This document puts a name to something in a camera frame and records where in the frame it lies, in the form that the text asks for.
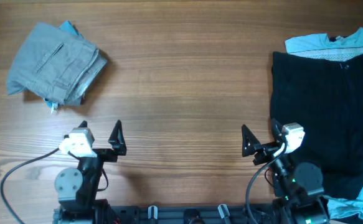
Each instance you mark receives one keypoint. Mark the folded grey trousers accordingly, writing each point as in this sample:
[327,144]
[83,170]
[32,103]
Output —
[55,64]

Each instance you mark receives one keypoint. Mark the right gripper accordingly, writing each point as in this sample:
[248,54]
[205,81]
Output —
[264,150]

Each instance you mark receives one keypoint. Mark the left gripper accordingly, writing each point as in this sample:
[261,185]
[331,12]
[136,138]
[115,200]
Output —
[119,146]

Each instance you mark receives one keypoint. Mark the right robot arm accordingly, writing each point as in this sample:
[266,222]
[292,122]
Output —
[301,185]

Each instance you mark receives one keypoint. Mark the light blue t-shirt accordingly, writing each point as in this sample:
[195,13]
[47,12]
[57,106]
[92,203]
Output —
[321,46]

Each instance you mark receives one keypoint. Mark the black shorts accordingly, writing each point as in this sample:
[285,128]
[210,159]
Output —
[326,98]

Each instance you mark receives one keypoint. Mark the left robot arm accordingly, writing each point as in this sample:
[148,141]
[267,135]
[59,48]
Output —
[77,188]

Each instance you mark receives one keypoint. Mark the folded blue garment under trousers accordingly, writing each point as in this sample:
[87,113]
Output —
[70,28]

